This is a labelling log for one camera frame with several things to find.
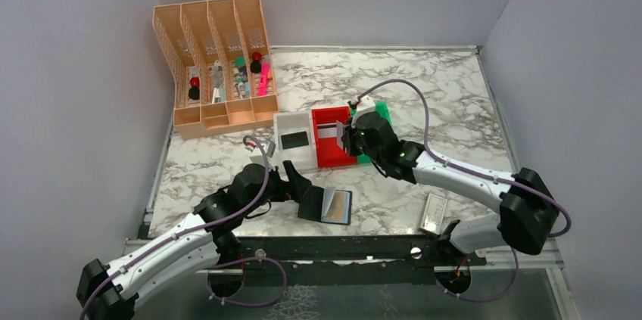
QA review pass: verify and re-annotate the green plastic bin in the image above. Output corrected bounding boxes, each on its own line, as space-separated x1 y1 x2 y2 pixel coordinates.
356 104 392 163

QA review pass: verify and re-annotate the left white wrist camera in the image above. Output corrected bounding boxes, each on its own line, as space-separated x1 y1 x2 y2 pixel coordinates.
249 141 276 170

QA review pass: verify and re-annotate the peach plastic desk organizer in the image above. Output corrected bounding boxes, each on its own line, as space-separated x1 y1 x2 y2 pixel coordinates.
152 0 279 139

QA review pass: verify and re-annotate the red black stamp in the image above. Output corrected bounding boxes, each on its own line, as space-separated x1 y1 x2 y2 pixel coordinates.
250 51 263 74
188 76 200 101

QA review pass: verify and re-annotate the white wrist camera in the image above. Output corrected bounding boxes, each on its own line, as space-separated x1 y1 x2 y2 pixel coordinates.
249 141 276 170
354 95 376 116

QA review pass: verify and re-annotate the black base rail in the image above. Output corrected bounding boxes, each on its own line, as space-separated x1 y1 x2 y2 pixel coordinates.
207 235 486 289

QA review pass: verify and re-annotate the black leather card holder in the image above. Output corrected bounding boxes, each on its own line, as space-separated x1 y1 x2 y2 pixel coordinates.
298 185 353 225

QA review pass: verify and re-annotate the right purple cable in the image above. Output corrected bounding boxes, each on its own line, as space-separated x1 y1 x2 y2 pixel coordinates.
348 78 573 303

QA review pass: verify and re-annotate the gold card in holder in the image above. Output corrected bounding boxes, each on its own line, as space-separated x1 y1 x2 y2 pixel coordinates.
320 190 351 225

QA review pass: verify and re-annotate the white plastic bin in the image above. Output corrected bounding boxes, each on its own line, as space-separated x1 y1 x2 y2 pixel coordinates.
273 110 318 172

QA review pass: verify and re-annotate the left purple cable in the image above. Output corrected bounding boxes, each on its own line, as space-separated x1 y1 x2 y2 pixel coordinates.
79 135 289 320

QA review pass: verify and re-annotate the white stapler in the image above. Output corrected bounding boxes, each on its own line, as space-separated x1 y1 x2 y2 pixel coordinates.
208 61 225 104

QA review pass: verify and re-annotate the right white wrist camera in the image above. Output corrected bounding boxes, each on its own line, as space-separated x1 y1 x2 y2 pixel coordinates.
354 95 376 116

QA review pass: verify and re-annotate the purple cable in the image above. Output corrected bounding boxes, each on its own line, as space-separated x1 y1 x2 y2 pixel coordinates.
348 78 573 303
79 135 289 320

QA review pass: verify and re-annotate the silver patterned credit card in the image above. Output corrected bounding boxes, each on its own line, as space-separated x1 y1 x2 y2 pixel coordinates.
336 121 345 151

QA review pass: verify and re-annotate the pink highlighter pen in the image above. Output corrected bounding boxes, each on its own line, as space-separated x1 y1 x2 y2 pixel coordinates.
257 62 272 96

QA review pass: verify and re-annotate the red plastic bin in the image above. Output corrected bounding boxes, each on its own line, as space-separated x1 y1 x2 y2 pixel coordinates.
311 106 357 168

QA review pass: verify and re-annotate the silver card tin box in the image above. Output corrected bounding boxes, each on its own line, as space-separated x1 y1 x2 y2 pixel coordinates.
418 194 448 235

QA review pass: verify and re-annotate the black credit card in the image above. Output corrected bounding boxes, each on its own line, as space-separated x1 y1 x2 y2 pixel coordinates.
279 131 310 150

